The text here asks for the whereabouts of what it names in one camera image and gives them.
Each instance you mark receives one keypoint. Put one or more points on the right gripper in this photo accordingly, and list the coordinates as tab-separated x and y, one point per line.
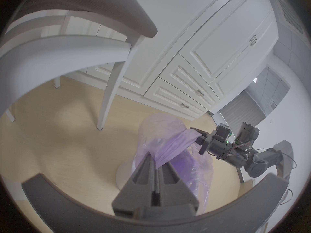
218	149

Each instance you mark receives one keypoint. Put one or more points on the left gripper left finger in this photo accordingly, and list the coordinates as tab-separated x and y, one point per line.
138	195

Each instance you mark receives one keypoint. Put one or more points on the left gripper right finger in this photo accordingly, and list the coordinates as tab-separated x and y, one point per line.
177	195

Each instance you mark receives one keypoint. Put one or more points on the purple plastic bag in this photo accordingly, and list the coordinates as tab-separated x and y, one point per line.
175	144

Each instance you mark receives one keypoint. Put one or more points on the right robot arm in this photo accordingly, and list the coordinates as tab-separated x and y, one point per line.
260	164

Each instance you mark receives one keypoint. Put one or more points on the white trash bin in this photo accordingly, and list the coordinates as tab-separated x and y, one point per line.
124	176

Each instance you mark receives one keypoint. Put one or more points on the white wardrobe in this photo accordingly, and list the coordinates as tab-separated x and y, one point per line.
218	45

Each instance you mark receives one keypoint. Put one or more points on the ceiling air vent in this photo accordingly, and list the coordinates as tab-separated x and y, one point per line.
291	16

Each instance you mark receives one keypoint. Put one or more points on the white chair with grey seat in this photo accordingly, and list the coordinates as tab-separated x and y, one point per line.
73	47

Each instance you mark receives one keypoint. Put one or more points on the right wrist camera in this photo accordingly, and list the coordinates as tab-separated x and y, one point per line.
223	131

